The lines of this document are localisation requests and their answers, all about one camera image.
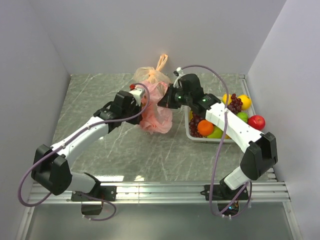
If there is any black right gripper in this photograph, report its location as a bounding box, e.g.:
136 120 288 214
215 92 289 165
158 84 193 110

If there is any pink plastic bag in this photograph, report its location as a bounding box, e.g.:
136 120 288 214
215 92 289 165
139 80 173 134

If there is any yellow fake mango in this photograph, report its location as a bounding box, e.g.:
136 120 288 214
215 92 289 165
222 93 232 105

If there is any purple grape bunch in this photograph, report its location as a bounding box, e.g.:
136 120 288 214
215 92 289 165
227 93 243 115

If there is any yellow fake lemon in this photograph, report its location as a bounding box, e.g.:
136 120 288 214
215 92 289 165
238 94 252 111

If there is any red fake apple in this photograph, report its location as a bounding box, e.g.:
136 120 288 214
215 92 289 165
247 115 266 131

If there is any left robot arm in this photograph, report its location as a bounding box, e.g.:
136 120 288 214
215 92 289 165
31 87 146 201

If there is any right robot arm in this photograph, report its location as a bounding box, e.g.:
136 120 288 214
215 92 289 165
158 73 278 200

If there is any tied beige plastic bag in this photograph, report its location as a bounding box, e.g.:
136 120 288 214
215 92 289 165
133 54 172 84

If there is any green fake guava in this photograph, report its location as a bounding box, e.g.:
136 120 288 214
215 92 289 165
236 111 249 123

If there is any dark red grape bunch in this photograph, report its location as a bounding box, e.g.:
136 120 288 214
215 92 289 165
188 111 203 138

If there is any white plastic fruit basket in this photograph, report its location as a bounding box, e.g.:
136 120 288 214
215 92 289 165
183 103 256 144

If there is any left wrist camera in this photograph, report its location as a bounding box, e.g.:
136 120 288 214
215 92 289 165
129 84 146 99

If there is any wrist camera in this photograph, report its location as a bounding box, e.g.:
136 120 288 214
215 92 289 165
129 84 146 99
173 67 185 88

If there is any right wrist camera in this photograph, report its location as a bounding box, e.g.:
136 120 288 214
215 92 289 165
173 67 185 88

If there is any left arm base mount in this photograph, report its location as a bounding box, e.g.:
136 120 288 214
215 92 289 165
70 185 117 219

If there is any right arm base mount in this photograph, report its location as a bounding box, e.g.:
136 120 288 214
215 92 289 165
212 184 252 217

